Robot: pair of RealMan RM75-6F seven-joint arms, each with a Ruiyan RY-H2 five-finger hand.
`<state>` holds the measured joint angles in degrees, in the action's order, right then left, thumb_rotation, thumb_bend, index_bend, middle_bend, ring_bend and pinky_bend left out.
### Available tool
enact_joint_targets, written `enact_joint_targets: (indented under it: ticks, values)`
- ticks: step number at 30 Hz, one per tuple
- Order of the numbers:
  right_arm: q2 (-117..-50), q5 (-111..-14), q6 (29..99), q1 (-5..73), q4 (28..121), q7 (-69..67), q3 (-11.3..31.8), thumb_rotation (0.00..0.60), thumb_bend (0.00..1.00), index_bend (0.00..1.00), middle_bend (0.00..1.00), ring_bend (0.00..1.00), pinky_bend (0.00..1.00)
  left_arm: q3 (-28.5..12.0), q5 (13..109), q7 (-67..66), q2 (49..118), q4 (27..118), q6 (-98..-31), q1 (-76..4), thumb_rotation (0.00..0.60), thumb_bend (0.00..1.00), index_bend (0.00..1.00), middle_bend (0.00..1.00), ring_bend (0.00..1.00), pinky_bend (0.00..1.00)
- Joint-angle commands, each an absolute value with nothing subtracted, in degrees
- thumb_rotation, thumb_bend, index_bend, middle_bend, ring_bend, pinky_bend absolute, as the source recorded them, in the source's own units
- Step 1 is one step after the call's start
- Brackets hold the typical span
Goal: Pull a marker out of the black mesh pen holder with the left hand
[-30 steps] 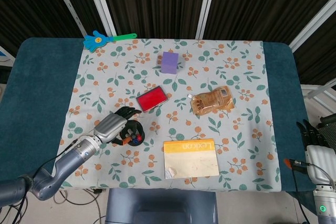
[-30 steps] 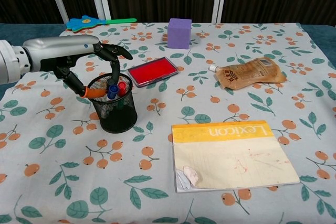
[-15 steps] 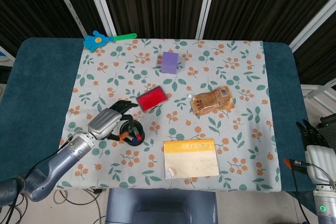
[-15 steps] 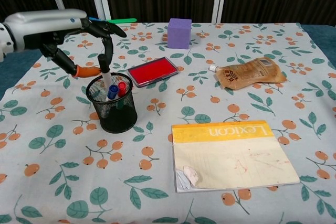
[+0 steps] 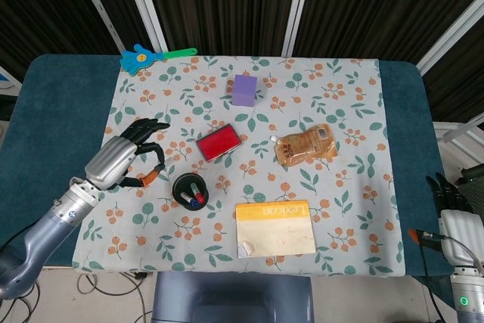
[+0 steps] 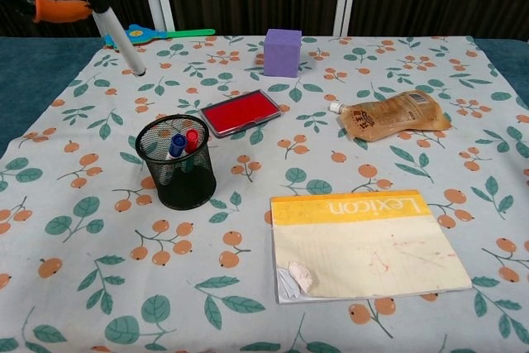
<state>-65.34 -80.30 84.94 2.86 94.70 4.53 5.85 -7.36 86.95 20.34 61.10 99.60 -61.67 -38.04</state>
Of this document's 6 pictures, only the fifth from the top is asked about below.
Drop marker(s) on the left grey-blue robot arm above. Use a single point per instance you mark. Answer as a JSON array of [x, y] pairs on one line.
[[45, 232]]

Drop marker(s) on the black green padded object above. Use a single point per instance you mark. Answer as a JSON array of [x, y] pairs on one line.
[[472, 177]]

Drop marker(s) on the brown sauce pouch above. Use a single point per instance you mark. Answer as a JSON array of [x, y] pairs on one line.
[[306, 145]]

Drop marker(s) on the teal blue table cover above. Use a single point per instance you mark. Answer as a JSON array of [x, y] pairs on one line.
[[56, 111]]

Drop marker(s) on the purple foam block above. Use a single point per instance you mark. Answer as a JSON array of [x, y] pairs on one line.
[[244, 90]]

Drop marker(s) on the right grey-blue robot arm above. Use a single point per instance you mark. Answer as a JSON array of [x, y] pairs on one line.
[[469, 296]]

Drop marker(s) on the blue-capped clear tube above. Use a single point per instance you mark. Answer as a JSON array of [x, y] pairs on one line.
[[193, 204]]

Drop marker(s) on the blue white board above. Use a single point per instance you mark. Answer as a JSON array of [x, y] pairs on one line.
[[7, 81]]

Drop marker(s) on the white metal rack frame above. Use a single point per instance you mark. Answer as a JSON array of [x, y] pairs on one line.
[[459, 135]]

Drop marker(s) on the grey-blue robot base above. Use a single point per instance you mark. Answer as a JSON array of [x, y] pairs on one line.
[[232, 298]]

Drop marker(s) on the yellow Lexicon notebook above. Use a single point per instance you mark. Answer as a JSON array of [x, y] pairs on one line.
[[276, 234]]

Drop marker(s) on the floral white tablecloth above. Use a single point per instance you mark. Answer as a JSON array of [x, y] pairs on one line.
[[264, 171]]

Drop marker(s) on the red ink pad case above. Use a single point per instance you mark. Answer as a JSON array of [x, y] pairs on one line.
[[220, 143]]

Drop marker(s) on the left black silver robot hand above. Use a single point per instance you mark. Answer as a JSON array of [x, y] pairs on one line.
[[111, 158]]

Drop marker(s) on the black round pen holder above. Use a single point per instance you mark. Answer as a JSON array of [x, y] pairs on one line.
[[179, 187]]

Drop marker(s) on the white partition frame post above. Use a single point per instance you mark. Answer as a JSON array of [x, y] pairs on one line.
[[298, 5], [98, 1], [453, 31], [145, 1]]

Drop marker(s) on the blue green hand clapper toy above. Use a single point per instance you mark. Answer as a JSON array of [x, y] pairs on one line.
[[138, 60]]

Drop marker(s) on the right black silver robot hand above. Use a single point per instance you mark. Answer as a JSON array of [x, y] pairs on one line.
[[461, 232]]

